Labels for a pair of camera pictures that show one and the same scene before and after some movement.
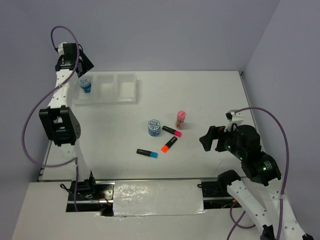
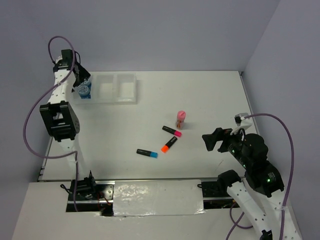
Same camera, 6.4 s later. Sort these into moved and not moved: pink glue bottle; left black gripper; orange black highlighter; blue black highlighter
Moved: left black gripper
Not moved: blue black highlighter; orange black highlighter; pink glue bottle
